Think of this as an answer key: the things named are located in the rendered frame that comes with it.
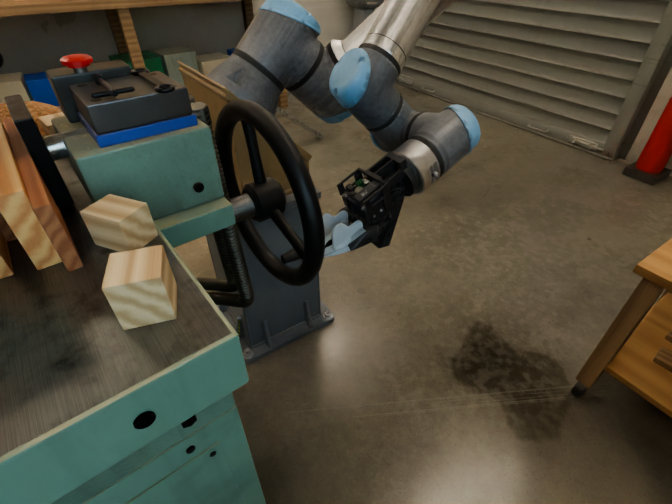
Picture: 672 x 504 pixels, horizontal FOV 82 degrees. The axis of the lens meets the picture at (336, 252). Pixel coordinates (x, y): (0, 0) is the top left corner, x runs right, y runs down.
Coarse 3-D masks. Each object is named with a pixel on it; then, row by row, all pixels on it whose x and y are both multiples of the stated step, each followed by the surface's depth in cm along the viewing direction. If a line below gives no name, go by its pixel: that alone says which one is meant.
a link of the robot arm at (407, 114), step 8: (408, 104) 76; (400, 112) 73; (408, 112) 74; (416, 112) 74; (424, 112) 73; (400, 120) 74; (408, 120) 74; (384, 128) 74; (392, 128) 74; (400, 128) 75; (408, 128) 73; (376, 136) 77; (384, 136) 76; (392, 136) 76; (400, 136) 75; (376, 144) 82; (384, 144) 79; (392, 144) 78; (400, 144) 76
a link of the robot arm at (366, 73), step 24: (408, 0) 67; (432, 0) 69; (384, 24) 68; (408, 24) 68; (360, 48) 67; (384, 48) 67; (408, 48) 70; (336, 72) 70; (360, 72) 65; (384, 72) 68; (336, 96) 69; (360, 96) 68; (384, 96) 69; (360, 120) 74; (384, 120) 72
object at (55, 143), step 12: (12, 96) 39; (12, 108) 36; (24, 108) 36; (24, 120) 34; (24, 132) 35; (36, 132) 35; (72, 132) 40; (84, 132) 41; (36, 144) 36; (48, 144) 39; (60, 144) 40; (36, 156) 36; (48, 156) 37; (60, 156) 40; (48, 168) 37; (48, 180) 38; (60, 180) 38; (60, 192) 39; (60, 204) 39
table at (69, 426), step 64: (0, 320) 28; (64, 320) 28; (192, 320) 28; (0, 384) 24; (64, 384) 24; (128, 384) 24; (192, 384) 27; (0, 448) 21; (64, 448) 23; (128, 448) 26
